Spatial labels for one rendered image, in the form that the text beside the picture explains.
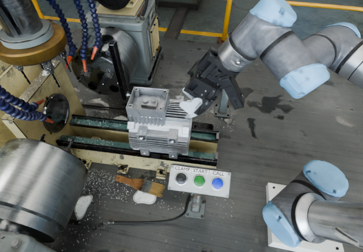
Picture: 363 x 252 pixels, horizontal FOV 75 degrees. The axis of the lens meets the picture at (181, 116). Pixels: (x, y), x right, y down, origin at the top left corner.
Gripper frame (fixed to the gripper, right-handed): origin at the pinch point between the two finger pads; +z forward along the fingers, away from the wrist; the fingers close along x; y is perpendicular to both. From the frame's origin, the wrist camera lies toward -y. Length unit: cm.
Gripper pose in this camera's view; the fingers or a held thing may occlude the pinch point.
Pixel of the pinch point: (191, 111)
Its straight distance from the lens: 68.0
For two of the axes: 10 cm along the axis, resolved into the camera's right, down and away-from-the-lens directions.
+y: -8.6, -4.3, -2.9
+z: -5.0, 5.1, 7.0
